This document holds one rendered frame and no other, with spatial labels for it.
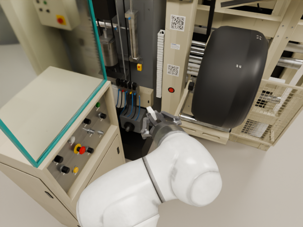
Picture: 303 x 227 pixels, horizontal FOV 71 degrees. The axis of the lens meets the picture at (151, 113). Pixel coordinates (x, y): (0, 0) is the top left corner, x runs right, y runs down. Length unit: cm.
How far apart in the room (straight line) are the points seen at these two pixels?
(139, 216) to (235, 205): 186
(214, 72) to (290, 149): 187
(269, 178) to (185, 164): 213
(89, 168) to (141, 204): 89
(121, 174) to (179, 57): 93
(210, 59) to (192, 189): 82
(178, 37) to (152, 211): 94
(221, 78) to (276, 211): 157
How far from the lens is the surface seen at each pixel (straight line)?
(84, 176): 128
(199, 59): 171
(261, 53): 117
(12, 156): 101
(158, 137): 53
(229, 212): 221
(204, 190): 40
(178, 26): 117
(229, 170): 238
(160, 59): 132
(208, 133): 148
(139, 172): 43
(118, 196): 43
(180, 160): 41
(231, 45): 115
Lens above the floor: 201
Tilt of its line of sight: 48 degrees down
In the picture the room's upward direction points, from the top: straight up
